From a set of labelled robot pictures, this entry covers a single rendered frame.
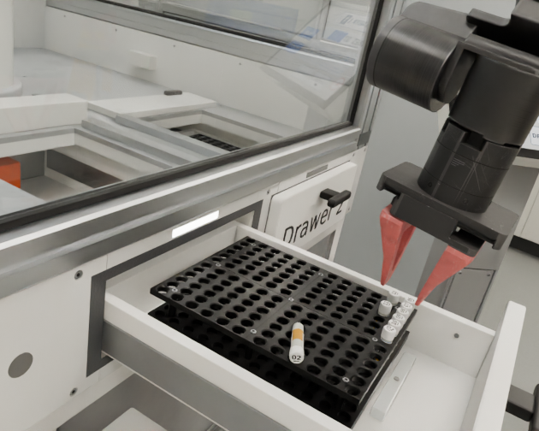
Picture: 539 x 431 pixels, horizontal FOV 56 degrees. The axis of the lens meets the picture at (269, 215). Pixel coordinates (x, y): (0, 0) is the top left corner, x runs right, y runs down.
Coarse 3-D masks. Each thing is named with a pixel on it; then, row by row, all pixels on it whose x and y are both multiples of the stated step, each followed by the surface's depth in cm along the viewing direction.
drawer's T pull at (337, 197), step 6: (324, 192) 81; (330, 192) 82; (336, 192) 82; (342, 192) 82; (348, 192) 83; (324, 198) 81; (330, 198) 79; (336, 198) 79; (342, 198) 81; (348, 198) 84; (330, 204) 78; (336, 204) 79
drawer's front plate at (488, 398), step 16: (512, 304) 54; (512, 320) 51; (496, 336) 52; (512, 336) 48; (496, 352) 45; (512, 352) 46; (496, 368) 43; (512, 368) 44; (480, 384) 47; (496, 384) 41; (480, 400) 40; (496, 400) 39; (480, 416) 37; (496, 416) 38
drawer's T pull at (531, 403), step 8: (512, 392) 43; (520, 392) 44; (536, 392) 44; (512, 400) 42; (520, 400) 43; (528, 400) 43; (536, 400) 43; (512, 408) 42; (520, 408) 42; (528, 408) 42; (536, 408) 42; (520, 416) 42; (528, 416) 42; (536, 416) 41; (536, 424) 40
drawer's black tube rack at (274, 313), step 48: (240, 240) 63; (192, 288) 56; (240, 288) 53; (288, 288) 61; (336, 288) 56; (192, 336) 49; (240, 336) 45; (288, 336) 48; (336, 336) 48; (288, 384) 46; (336, 384) 46
